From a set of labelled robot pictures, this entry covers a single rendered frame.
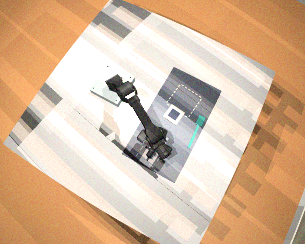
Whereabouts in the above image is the white square tile with blue-grey centre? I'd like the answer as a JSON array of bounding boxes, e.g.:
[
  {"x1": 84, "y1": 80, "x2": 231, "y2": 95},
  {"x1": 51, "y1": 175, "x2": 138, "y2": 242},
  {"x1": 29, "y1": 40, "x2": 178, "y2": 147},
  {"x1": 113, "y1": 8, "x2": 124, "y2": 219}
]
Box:
[{"x1": 163, "y1": 104, "x2": 185, "y2": 125}]

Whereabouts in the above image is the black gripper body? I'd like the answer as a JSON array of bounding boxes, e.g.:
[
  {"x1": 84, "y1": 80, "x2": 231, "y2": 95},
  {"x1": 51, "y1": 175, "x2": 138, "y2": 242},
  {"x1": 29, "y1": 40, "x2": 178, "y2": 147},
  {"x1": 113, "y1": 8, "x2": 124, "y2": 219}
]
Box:
[{"x1": 137, "y1": 130, "x2": 172, "y2": 151}]

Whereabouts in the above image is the grey rectangular mat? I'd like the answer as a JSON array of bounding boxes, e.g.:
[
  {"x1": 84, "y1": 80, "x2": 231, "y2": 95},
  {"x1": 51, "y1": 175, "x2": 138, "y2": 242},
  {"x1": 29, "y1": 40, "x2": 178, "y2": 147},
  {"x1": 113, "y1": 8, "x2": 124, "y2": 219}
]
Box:
[{"x1": 122, "y1": 67, "x2": 221, "y2": 183}]

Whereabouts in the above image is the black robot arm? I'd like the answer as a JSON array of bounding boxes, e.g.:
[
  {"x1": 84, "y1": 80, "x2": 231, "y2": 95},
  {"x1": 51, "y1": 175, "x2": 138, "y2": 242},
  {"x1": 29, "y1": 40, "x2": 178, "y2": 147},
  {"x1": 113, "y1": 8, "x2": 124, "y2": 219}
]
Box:
[{"x1": 105, "y1": 74, "x2": 171, "y2": 160}]

